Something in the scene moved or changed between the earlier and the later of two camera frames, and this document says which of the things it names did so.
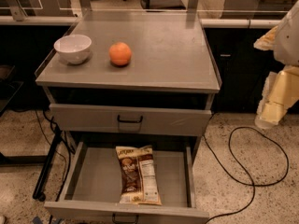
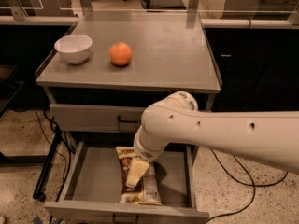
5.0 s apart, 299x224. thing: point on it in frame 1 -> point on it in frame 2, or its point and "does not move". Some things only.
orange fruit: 120,53 does not move
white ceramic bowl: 73,49 does not move
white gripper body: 288,40 -> 146,152
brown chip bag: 139,182 does not move
